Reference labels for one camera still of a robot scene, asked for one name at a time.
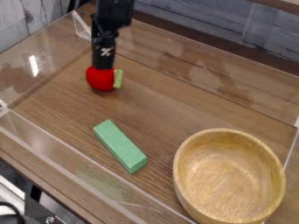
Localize black cable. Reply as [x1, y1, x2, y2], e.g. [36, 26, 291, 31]
[0, 201, 24, 224]

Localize wooden bowl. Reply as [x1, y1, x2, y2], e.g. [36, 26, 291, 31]
[172, 128, 286, 224]

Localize clear acrylic corner bracket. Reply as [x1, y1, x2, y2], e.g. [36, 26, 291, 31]
[71, 11, 91, 41]

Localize green rectangular block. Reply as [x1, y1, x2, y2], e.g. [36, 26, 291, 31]
[92, 120, 148, 174]

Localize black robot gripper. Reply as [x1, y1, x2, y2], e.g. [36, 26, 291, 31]
[91, 0, 135, 70]

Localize red plush fruit green leaf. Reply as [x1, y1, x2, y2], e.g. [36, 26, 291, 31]
[87, 66, 124, 91]

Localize black table leg bracket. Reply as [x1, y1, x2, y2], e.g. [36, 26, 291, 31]
[24, 185, 66, 224]

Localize clear acrylic tray walls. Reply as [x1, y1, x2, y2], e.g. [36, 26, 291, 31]
[0, 14, 299, 224]

